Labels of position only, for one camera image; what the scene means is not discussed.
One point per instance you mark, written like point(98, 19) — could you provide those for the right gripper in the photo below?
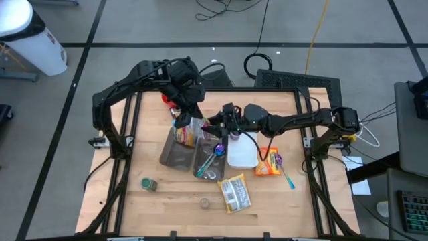
point(230, 120)

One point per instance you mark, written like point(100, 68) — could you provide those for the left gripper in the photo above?
point(187, 95)

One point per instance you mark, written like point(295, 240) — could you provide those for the black-lid spice jar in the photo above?
point(235, 136)

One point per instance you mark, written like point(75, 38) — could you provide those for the yellow red blue snack bag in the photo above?
point(184, 135)

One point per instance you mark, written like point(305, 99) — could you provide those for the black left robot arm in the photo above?
point(133, 75)

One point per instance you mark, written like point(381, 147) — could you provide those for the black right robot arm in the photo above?
point(301, 120)

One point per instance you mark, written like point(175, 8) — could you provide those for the red plastic bowl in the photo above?
point(165, 100)

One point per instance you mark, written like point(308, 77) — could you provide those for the orange ramen packet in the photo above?
point(267, 164)

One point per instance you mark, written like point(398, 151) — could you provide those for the yellow ramen packet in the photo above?
point(235, 193)

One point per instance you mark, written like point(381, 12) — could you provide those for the green-lid spice jar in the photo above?
point(148, 184)

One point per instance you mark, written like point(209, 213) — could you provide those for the black perforated case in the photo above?
point(297, 83)

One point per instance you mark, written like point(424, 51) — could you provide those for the white trash can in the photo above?
point(33, 50)

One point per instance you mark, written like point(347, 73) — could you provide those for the white paper sheet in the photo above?
point(362, 189)

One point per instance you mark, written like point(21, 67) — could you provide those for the white computer mouse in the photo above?
point(382, 209)

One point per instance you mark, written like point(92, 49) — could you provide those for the dark keyboard desk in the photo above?
point(392, 187)

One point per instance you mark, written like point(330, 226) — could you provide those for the black box on grey desk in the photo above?
point(422, 100)

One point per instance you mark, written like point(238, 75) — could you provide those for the backlit keyboard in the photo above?
point(414, 212)

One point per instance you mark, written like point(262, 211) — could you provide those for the black aluminium frame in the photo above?
point(267, 89)

